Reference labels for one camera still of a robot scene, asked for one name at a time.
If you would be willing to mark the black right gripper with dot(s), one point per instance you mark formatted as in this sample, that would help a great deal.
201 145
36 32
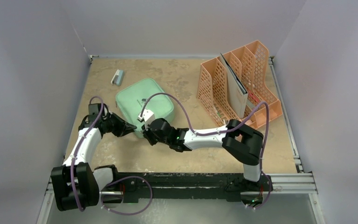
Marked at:
149 134

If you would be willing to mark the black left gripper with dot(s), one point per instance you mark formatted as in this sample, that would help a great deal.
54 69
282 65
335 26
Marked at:
123 128

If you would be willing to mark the mint green case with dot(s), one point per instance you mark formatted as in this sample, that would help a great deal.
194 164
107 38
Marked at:
131 100

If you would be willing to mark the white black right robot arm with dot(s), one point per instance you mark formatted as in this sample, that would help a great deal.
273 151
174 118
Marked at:
245 144

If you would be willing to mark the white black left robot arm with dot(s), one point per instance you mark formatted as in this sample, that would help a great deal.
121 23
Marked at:
75 185

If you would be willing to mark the grey folder in organizer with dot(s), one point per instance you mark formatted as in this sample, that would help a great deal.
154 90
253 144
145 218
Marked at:
237 93

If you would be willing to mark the peach plastic file organizer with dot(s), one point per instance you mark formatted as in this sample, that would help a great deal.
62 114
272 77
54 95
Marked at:
250 63

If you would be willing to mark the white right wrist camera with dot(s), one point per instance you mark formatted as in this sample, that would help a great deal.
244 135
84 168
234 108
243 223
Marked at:
146 116

